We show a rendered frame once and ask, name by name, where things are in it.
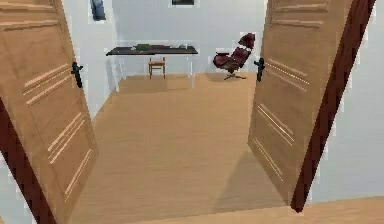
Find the small brown wooden chair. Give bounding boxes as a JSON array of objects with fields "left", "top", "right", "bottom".
[{"left": 148, "top": 56, "right": 167, "bottom": 80}]

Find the dark red lounge chair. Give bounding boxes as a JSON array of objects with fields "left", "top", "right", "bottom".
[{"left": 212, "top": 32, "right": 257, "bottom": 81}]

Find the black top white leg table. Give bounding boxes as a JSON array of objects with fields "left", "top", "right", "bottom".
[{"left": 105, "top": 43, "right": 200, "bottom": 93}]

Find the dark green object on table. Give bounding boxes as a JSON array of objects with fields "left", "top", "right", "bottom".
[{"left": 134, "top": 43, "right": 154, "bottom": 52}]

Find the light wooden room door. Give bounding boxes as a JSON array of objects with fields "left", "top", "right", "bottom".
[
  {"left": 0, "top": 0, "right": 98, "bottom": 224},
  {"left": 247, "top": 0, "right": 354, "bottom": 205}
]

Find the black door handle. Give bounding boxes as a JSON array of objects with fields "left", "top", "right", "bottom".
[
  {"left": 253, "top": 57, "right": 266, "bottom": 83},
  {"left": 70, "top": 61, "right": 84, "bottom": 89}
]

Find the dark blue framed wall picture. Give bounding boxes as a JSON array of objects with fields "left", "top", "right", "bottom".
[{"left": 89, "top": 0, "right": 107, "bottom": 22}]

